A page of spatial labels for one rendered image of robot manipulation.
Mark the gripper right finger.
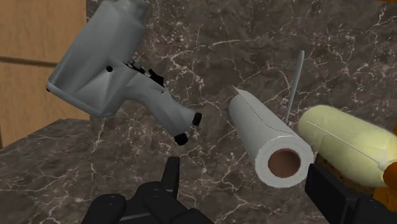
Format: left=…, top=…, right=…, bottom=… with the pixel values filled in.
left=305, top=162, right=397, bottom=224

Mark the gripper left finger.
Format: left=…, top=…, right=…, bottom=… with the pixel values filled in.
left=81, top=156, right=215, bottom=224

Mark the pale yellow bottle orange cap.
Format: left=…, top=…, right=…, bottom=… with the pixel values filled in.
left=298, top=104, right=397, bottom=190

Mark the white paper towel roll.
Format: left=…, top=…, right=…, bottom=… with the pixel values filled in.
left=228, top=85, right=315, bottom=189

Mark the thin grey rod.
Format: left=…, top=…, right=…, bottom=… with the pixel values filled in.
left=283, top=50, right=305, bottom=125

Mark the grey handheld appliance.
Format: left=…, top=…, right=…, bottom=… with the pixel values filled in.
left=46, top=0, right=203, bottom=146

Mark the wooden cabinet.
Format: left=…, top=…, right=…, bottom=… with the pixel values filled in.
left=0, top=0, right=92, bottom=150

